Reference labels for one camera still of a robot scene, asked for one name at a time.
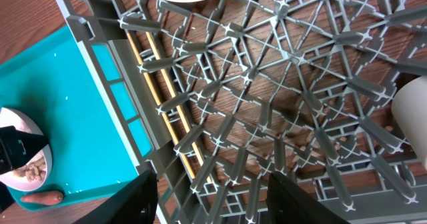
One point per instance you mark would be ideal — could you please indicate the orange carrot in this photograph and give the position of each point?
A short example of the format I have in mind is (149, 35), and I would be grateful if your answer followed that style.
(47, 198)

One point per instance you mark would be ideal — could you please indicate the pile of peanuts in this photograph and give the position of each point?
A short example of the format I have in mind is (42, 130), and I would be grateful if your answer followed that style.
(33, 171)

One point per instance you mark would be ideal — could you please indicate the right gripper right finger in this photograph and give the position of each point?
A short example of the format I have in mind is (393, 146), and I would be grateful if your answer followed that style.
(288, 203)

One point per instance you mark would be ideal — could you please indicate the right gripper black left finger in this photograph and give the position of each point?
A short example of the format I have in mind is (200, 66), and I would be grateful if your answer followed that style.
(135, 203)

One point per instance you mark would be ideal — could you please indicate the grey dishwasher rack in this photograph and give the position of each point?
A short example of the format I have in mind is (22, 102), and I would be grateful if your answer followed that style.
(303, 87)

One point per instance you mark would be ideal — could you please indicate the white round plate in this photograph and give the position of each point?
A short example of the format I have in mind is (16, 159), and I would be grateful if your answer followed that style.
(13, 117)

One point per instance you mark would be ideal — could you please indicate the light green cup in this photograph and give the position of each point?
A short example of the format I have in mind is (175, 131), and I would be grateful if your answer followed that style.
(409, 111)

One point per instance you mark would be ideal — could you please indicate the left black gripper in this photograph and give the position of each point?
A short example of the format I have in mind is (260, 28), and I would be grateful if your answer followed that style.
(18, 148)

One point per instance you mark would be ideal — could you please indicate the teal serving tray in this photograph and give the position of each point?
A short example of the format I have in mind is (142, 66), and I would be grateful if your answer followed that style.
(50, 83)

